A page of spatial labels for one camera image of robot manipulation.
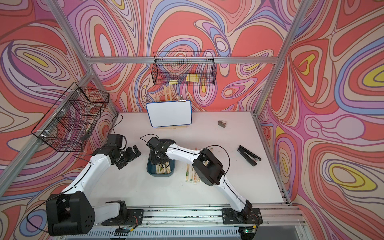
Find wooden whiteboard easel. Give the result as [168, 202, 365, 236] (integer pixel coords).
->
[155, 85, 188, 130]

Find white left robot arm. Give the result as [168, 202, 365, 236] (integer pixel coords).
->
[46, 134, 141, 237]

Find yellow sticky note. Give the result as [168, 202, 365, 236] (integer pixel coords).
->
[186, 74, 200, 83]

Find wrapped chopsticks in box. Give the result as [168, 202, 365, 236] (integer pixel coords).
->
[155, 163, 171, 175]

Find black wire basket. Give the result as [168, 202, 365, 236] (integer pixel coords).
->
[151, 51, 217, 86]
[31, 83, 110, 152]

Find blue framed whiteboard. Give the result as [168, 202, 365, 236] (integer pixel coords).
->
[145, 99, 193, 128]

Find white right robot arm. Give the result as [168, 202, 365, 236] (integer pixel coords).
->
[147, 137, 253, 222]

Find olive and white stapler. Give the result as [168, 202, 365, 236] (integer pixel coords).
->
[218, 121, 227, 128]

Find chopsticks pair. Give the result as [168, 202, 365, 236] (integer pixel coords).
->
[189, 166, 194, 184]
[186, 164, 190, 183]

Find black wire basket left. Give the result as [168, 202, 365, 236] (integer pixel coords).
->
[31, 83, 110, 152]

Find green circuit board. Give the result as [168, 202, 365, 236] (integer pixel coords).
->
[114, 228, 134, 237]

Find aluminium frame post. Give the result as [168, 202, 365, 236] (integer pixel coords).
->
[253, 0, 310, 116]

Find black wire basket back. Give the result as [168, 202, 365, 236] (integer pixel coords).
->
[151, 51, 217, 86]

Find teal plastic storage box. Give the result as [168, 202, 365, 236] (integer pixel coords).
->
[147, 149, 176, 177]

